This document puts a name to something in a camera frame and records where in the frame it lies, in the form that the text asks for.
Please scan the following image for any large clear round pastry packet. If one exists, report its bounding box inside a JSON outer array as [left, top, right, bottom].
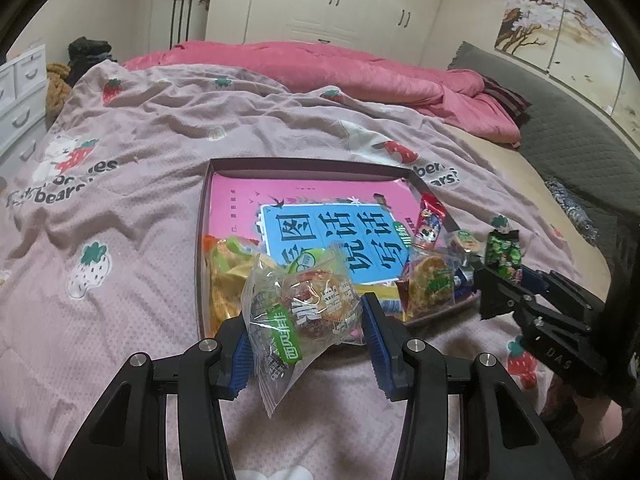
[[399, 252, 460, 322]]

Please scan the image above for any small clear round pastry packet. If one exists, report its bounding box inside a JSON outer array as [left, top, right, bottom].
[[446, 229, 482, 257]]

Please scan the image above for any pink book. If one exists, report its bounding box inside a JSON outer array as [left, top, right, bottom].
[[210, 172, 426, 286]]

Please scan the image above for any orange egg roll packet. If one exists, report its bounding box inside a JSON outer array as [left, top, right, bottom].
[[201, 232, 251, 333]]

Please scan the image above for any clear red-brown pastry packet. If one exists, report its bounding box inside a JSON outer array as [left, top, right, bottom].
[[241, 252, 369, 418]]

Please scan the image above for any blossom tree wall painting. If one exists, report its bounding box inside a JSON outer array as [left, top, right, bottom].
[[492, 0, 640, 136]]

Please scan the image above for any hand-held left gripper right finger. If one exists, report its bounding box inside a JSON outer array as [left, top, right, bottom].
[[361, 292, 573, 480]]

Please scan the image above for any blue snack packet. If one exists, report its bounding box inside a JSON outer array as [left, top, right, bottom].
[[452, 264, 478, 297]]

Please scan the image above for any white wardrobe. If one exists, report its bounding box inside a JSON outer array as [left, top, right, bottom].
[[205, 0, 453, 66]]

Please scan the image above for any dark clothing pile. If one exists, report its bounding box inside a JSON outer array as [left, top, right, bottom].
[[67, 37, 118, 86]]

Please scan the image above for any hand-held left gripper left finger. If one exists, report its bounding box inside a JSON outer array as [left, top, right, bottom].
[[52, 312, 256, 480]]

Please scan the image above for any dark patterned cloth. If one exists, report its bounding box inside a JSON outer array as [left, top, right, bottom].
[[545, 177, 598, 246]]

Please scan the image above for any dark striped hanging garment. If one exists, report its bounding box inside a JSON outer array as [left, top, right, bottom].
[[167, 0, 201, 46]]

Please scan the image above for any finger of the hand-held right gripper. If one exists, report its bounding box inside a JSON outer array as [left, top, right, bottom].
[[519, 268, 607, 314], [475, 267, 592, 340]]

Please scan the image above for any beige bed sheet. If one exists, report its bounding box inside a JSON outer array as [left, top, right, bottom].
[[450, 125, 551, 196]]

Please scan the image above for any dark striped pillow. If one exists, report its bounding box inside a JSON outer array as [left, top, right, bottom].
[[480, 76, 533, 126]]

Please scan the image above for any pink quilt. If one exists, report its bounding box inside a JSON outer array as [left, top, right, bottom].
[[122, 40, 523, 148]]

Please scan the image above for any yellow knitted cloth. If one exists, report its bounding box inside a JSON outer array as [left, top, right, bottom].
[[45, 62, 73, 121]]

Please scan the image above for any pink printed blanket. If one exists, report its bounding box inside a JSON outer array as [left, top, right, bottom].
[[0, 57, 591, 480]]

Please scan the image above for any shallow dark cardboard box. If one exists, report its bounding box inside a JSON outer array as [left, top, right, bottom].
[[197, 157, 483, 346]]

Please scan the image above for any red snack packet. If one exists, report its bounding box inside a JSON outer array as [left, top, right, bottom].
[[412, 192, 447, 251]]

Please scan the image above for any white drawer cabinet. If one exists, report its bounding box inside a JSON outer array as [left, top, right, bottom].
[[0, 45, 51, 161]]

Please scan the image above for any green black candy packet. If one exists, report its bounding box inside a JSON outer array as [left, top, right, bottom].
[[484, 229, 524, 281]]

